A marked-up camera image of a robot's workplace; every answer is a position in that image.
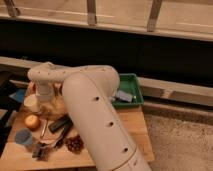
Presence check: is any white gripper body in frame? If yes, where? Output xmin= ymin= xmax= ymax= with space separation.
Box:
xmin=36 ymin=83 xmax=60 ymax=115

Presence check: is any metal fork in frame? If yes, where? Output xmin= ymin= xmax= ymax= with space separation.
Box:
xmin=40 ymin=119 xmax=48 ymax=140

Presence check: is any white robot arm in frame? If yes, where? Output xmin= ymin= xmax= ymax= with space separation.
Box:
xmin=28 ymin=62 xmax=152 ymax=171

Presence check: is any green plastic tray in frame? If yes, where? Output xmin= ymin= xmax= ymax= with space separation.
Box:
xmin=113 ymin=73 xmax=144 ymax=108

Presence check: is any white cup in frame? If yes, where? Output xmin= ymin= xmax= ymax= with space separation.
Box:
xmin=24 ymin=94 xmax=40 ymax=112

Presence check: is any black rectangular block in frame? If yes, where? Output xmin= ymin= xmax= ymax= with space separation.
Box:
xmin=48 ymin=115 xmax=70 ymax=133

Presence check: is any apple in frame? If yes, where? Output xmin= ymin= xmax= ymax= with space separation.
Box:
xmin=24 ymin=115 xmax=40 ymax=131

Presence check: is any blue cloth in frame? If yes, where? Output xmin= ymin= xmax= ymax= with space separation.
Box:
xmin=11 ymin=89 xmax=26 ymax=103

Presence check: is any blue plastic cup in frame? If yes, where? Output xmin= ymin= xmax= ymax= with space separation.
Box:
xmin=15 ymin=129 xmax=33 ymax=147

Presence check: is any wooden board table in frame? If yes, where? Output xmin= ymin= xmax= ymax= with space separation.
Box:
xmin=0 ymin=78 xmax=155 ymax=171

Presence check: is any bunch of dark grapes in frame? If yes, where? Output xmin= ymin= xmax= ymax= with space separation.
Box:
xmin=64 ymin=135 xmax=84 ymax=154

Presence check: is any black brush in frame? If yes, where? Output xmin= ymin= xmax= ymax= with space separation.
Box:
xmin=32 ymin=142 xmax=48 ymax=160

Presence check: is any black handled spatula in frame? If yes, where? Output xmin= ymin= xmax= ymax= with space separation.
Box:
xmin=41 ymin=121 xmax=73 ymax=149

